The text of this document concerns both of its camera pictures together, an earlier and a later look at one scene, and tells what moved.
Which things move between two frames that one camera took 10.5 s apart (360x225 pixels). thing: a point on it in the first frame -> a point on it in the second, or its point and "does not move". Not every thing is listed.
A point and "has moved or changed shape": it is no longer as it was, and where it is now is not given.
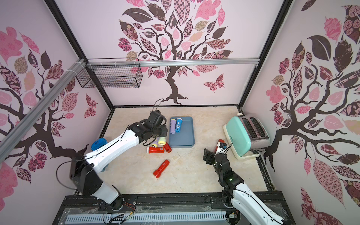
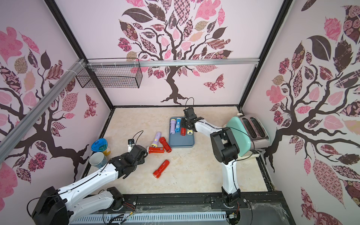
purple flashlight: (173, 126) does not move
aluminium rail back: (208, 61) does not move
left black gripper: (164, 130) -> (142, 161)
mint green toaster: (246, 133) does not move
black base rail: (165, 204) does not move
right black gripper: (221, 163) -> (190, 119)
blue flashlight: (178, 124) does not move
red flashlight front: (157, 174) does not move
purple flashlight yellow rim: (154, 143) does not move
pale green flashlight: (161, 140) -> (190, 131)
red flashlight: (218, 149) has moved or changed shape
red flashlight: (168, 147) does not move
